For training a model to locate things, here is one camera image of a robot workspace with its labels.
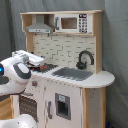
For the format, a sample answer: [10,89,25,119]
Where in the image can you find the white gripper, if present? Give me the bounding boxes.
[12,50,45,66]

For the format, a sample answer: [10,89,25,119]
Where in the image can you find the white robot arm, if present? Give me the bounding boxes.
[0,50,44,128]

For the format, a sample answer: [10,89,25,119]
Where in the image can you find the wooden toy kitchen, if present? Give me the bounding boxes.
[13,10,115,128]

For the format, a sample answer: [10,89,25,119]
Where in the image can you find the black toy stovetop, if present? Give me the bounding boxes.
[30,63,56,73]

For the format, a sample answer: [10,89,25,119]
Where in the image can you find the right red stove knob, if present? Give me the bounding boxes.
[32,81,38,87]

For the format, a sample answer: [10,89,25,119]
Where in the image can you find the grey range hood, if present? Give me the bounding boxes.
[25,15,54,34]

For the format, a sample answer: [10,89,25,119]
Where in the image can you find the white oven door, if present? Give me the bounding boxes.
[19,93,44,128]

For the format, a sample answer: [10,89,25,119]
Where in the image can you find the grey toy sink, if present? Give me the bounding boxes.
[52,67,92,81]

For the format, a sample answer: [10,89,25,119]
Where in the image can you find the white toy microwave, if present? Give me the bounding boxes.
[55,14,92,33]

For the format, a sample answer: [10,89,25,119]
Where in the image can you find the black toy faucet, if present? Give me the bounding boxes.
[76,50,94,70]

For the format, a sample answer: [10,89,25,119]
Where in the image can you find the white cabinet door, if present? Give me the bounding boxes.
[45,82,81,128]

